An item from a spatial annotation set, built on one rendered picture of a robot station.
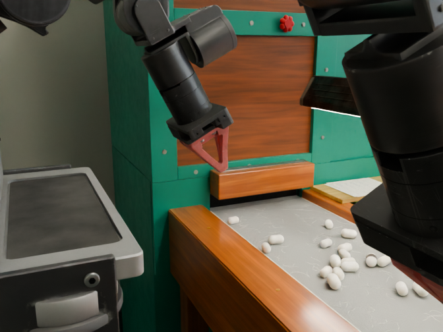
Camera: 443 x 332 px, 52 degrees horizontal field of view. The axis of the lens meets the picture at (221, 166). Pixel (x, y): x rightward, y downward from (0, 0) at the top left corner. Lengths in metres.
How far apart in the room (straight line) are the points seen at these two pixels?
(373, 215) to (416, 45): 0.12
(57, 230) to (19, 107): 1.57
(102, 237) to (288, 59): 1.03
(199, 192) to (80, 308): 0.95
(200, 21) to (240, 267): 0.47
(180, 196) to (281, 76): 0.44
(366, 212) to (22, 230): 0.24
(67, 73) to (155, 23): 1.34
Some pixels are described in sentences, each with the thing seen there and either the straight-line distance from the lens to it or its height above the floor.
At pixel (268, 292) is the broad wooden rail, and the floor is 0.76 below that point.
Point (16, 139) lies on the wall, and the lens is 1.93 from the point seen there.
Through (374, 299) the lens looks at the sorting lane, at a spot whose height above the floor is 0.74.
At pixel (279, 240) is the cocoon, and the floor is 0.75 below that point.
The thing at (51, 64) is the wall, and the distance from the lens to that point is 1.90.
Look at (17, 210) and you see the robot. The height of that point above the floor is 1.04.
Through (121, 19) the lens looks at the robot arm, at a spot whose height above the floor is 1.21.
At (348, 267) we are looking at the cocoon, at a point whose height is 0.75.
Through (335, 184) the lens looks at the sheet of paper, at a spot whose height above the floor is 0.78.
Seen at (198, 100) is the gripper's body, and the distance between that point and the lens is 0.62.
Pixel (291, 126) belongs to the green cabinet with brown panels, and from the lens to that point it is 1.33.
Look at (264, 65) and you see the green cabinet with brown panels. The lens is 1.26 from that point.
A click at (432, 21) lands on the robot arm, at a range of 0.20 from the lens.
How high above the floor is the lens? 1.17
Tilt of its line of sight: 14 degrees down
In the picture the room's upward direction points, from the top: straight up
